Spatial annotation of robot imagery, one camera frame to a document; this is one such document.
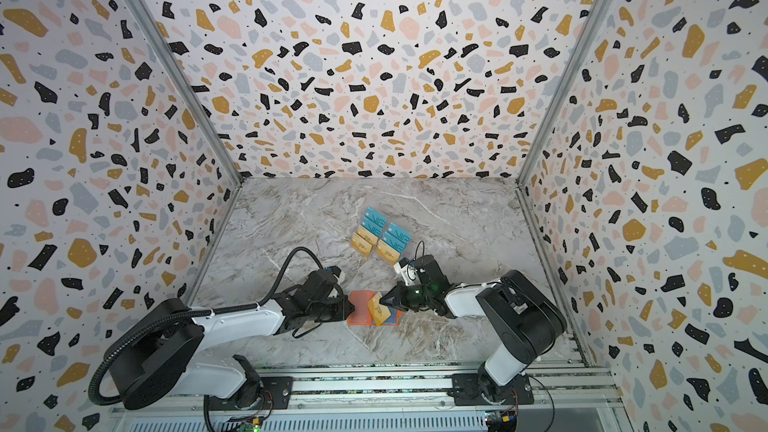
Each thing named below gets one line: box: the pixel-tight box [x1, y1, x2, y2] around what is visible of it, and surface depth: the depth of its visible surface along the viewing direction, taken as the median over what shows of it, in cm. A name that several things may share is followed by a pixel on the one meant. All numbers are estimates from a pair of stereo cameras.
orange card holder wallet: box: [348, 291, 404, 326], surface depth 88 cm
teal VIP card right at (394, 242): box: [382, 231, 408, 253], surface depth 96 cm
